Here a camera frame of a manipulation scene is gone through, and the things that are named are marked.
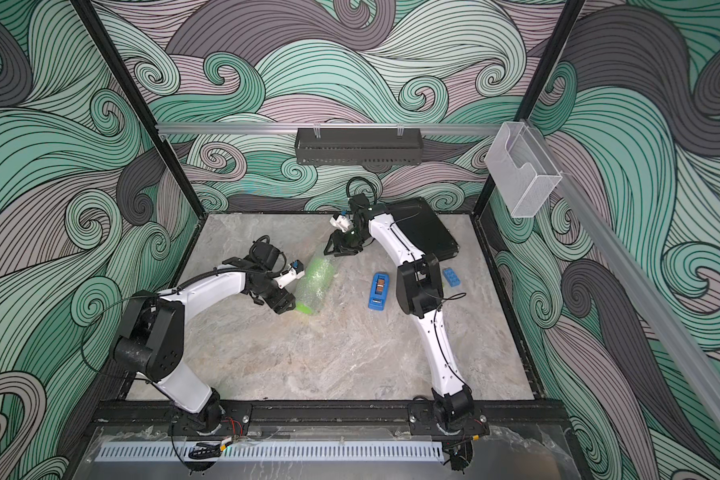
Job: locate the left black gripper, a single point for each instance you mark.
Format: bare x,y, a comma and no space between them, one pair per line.
283,302

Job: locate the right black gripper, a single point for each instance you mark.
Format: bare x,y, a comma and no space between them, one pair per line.
340,240

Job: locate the green plastic wine glass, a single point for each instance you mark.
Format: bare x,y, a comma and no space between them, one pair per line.
313,285

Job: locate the blue tape dispenser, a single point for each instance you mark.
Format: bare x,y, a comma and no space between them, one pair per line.
379,291

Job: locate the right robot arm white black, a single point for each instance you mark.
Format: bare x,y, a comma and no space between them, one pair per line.
420,294

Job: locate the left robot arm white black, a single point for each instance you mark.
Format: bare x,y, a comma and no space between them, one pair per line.
150,338

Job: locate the black flat case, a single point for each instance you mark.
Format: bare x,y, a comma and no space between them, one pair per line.
422,226

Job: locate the blue toy brick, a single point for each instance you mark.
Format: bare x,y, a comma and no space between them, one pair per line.
451,277

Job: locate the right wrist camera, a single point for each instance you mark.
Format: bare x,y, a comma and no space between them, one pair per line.
342,222

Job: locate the black wall tray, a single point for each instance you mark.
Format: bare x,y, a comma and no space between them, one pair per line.
367,147

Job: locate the aluminium rail back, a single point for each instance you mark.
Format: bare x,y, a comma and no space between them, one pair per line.
279,128

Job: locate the aluminium rail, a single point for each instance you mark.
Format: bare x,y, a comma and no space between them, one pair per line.
279,128
694,364

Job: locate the white slotted cable duct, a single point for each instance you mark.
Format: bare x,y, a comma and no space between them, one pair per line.
276,451

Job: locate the clear plastic wall bin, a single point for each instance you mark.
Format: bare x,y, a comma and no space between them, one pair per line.
522,166

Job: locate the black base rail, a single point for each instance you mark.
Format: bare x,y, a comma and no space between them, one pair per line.
406,412

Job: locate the aluminium rail right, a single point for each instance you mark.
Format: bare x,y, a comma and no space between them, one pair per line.
694,364

